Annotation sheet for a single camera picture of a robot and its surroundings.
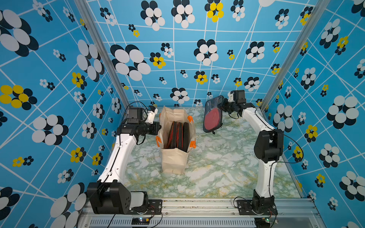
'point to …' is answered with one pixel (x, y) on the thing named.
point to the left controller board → (140, 221)
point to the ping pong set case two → (186, 136)
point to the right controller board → (262, 222)
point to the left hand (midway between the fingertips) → (161, 124)
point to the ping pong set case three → (179, 135)
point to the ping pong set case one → (213, 115)
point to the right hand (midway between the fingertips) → (219, 103)
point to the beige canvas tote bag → (173, 161)
